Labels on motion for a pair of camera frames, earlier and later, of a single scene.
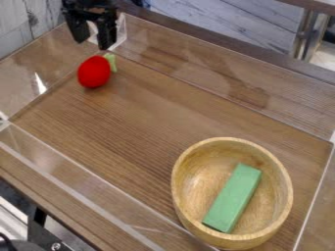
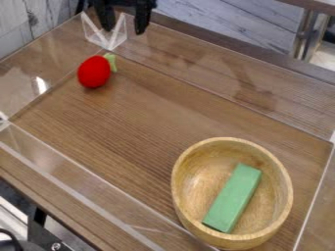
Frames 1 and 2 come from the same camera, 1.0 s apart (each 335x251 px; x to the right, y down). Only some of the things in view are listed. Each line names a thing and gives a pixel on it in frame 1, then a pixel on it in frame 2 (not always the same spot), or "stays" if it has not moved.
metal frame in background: x=310 y=32 stays
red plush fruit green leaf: x=95 y=70 stays
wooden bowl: x=201 y=174 stays
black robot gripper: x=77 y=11 -> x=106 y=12
